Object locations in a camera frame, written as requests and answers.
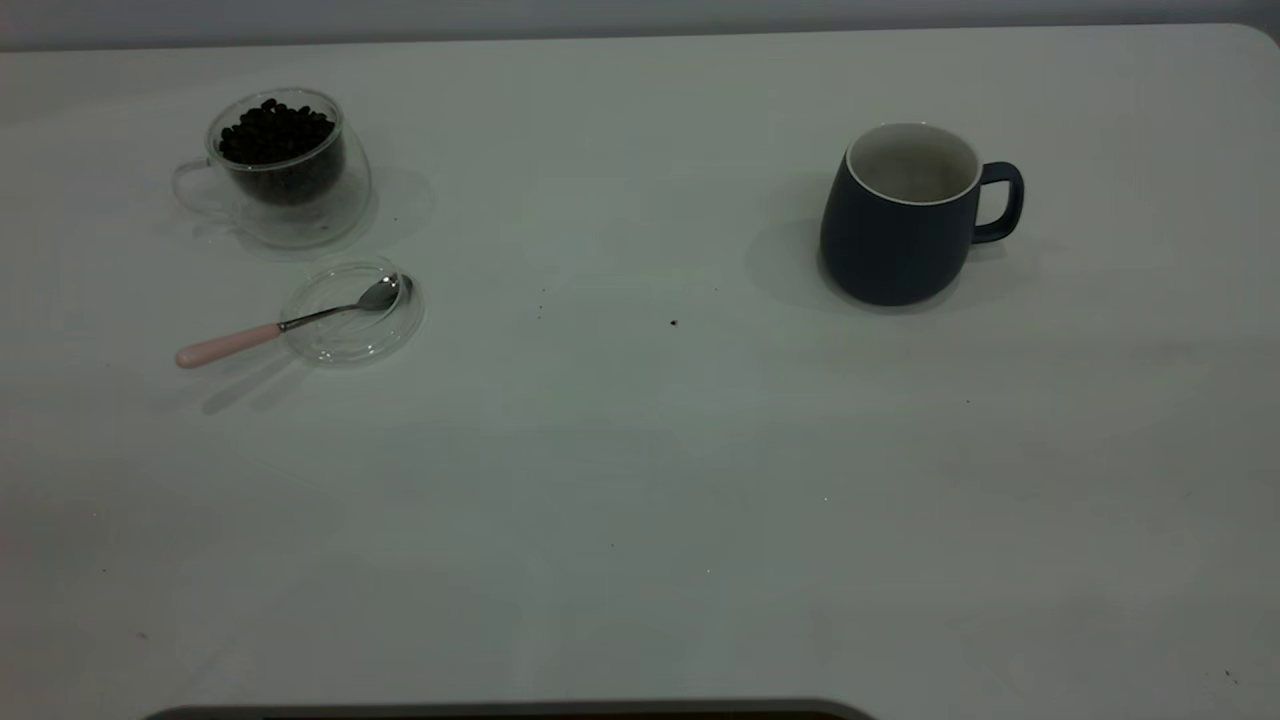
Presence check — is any dark blue-grey ceramic mug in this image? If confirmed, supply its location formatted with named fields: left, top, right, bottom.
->
left=820, top=122, right=1025, bottom=307

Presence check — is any clear double-wall glass cup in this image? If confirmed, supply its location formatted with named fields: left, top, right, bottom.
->
left=172, top=87, right=373, bottom=249

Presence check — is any pile of coffee beans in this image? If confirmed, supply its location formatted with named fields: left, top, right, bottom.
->
left=218, top=97, right=346, bottom=206

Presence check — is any metal spoon with pink handle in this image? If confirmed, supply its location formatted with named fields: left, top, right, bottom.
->
left=175, top=275, right=403, bottom=370

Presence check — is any clear round glass lid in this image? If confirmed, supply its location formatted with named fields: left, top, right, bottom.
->
left=280, top=257, right=426, bottom=366

